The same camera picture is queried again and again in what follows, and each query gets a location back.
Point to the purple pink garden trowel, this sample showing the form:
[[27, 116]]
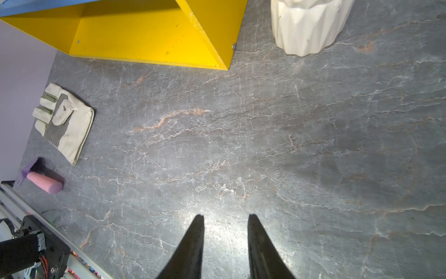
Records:
[[39, 175]]

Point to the orange flower pot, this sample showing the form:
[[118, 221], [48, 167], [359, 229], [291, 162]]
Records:
[[307, 27]]

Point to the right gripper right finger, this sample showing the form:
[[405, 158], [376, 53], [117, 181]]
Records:
[[264, 260]]

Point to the beige garden glove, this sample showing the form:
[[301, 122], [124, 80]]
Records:
[[63, 120]]

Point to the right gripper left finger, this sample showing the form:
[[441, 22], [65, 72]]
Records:
[[186, 262]]

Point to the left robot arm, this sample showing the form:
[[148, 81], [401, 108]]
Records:
[[20, 253]]

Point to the yellow rack with coloured shelves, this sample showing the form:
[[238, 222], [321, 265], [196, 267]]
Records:
[[200, 34]]

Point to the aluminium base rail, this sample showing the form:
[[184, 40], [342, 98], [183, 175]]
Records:
[[56, 257]]

